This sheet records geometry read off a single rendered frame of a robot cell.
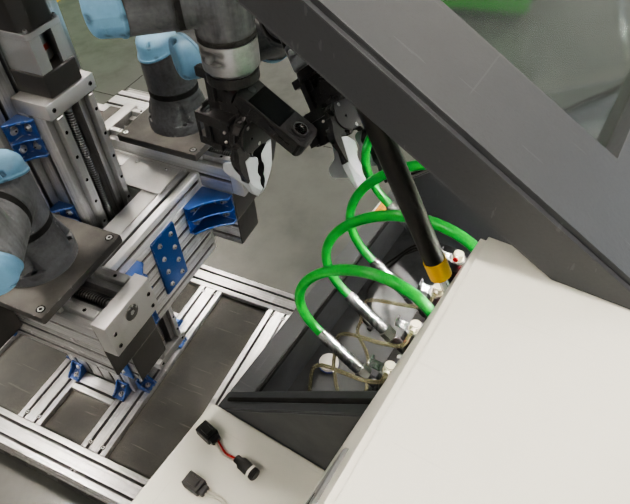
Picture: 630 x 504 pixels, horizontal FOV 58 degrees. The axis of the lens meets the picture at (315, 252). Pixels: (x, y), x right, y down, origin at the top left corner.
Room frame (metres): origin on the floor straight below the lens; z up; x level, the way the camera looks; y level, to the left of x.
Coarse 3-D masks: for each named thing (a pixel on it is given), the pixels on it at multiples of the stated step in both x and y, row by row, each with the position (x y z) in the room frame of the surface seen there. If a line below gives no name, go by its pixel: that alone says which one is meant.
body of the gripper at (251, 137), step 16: (208, 80) 0.67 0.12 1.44; (224, 80) 0.65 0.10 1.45; (240, 80) 0.65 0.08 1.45; (256, 80) 0.67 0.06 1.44; (208, 96) 0.69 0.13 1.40; (224, 96) 0.68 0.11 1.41; (208, 112) 0.68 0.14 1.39; (224, 112) 0.68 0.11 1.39; (240, 112) 0.67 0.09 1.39; (208, 128) 0.67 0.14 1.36; (224, 128) 0.66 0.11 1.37; (240, 128) 0.65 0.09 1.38; (256, 128) 0.67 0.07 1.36; (208, 144) 0.68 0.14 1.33; (224, 144) 0.67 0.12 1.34; (256, 144) 0.66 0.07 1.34
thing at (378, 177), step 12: (420, 168) 0.56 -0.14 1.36; (372, 180) 0.60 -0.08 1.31; (360, 192) 0.61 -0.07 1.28; (348, 204) 0.63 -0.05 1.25; (348, 216) 0.62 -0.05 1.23; (360, 240) 0.62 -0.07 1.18; (360, 252) 0.61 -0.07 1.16; (372, 264) 0.60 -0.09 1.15; (384, 264) 0.60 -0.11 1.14; (396, 276) 0.59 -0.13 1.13; (408, 300) 0.56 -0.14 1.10
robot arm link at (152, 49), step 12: (144, 36) 1.18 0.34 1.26; (156, 36) 1.17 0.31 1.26; (168, 36) 1.16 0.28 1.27; (144, 48) 1.15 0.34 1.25; (156, 48) 1.14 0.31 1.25; (168, 48) 1.15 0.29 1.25; (144, 60) 1.16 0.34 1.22; (156, 60) 1.14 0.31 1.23; (168, 60) 1.15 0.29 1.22; (144, 72) 1.17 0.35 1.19; (156, 72) 1.15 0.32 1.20; (168, 72) 1.14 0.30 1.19; (156, 84) 1.15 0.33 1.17; (168, 84) 1.14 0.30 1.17; (180, 84) 1.15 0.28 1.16; (192, 84) 1.17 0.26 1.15
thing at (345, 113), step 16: (304, 80) 0.81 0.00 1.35; (304, 96) 0.81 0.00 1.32; (320, 96) 0.79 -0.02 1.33; (336, 96) 0.76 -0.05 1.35; (320, 112) 0.76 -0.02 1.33; (336, 112) 0.74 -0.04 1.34; (352, 112) 0.76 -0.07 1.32; (320, 128) 0.76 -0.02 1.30; (352, 128) 0.74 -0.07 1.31; (320, 144) 0.74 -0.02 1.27
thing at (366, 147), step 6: (366, 138) 0.70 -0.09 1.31; (366, 144) 0.70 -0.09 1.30; (366, 150) 0.70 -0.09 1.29; (366, 156) 0.70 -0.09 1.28; (366, 162) 0.70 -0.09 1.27; (366, 168) 0.70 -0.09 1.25; (366, 174) 0.70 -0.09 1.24; (372, 174) 0.70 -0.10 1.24; (378, 186) 0.70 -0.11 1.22; (378, 192) 0.69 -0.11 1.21; (384, 192) 0.70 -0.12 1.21; (378, 198) 0.69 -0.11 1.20; (384, 198) 0.68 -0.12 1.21; (384, 204) 0.68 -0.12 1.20
